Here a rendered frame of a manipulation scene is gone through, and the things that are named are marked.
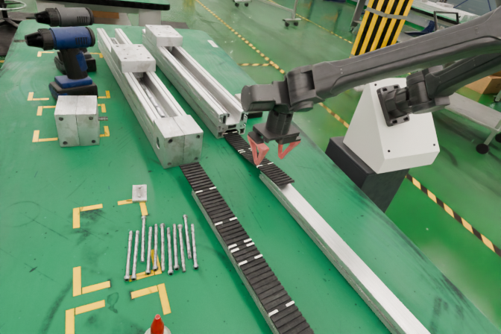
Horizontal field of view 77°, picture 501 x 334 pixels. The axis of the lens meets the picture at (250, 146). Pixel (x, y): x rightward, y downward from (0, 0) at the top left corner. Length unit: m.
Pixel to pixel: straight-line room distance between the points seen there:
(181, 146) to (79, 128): 0.26
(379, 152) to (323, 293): 0.50
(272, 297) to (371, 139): 0.61
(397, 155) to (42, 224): 0.91
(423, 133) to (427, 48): 0.57
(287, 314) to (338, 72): 0.43
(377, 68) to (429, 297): 0.46
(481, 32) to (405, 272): 0.47
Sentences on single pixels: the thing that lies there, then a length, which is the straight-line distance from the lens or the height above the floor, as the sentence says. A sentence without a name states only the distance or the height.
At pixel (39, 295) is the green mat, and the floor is 0.78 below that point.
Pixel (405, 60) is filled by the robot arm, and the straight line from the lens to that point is 0.61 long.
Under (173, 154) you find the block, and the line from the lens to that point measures 0.82.
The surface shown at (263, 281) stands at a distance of 0.60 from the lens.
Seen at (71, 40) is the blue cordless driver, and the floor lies 0.97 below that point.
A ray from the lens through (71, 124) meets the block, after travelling 0.90.
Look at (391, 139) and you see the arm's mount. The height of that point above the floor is 0.88.
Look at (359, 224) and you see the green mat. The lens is 0.82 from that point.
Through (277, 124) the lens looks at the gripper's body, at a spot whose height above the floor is 0.96.
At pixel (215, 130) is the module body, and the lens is 0.96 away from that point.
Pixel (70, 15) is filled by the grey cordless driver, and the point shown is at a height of 0.98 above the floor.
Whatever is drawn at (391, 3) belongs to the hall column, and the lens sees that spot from 3.92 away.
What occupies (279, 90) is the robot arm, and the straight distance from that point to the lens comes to 0.68.
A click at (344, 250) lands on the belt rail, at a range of 0.70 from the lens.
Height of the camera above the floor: 1.30
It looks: 33 degrees down
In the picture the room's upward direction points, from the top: 12 degrees clockwise
